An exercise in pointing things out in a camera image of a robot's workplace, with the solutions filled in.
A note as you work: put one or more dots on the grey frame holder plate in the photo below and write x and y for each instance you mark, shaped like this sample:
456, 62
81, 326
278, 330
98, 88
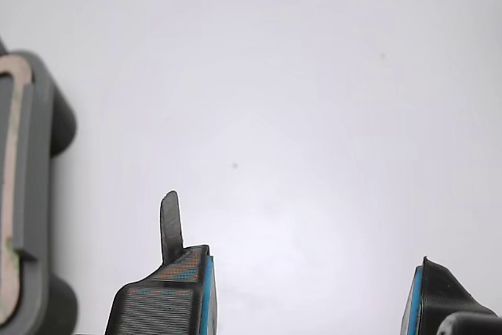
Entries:
39, 194

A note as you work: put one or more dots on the tan rectangular frame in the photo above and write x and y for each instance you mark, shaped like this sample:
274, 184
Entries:
11, 178

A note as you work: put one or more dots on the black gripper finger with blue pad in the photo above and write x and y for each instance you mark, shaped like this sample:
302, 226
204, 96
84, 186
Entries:
435, 296

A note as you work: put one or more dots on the black gripper finger with tab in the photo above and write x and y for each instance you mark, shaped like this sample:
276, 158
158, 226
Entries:
164, 307

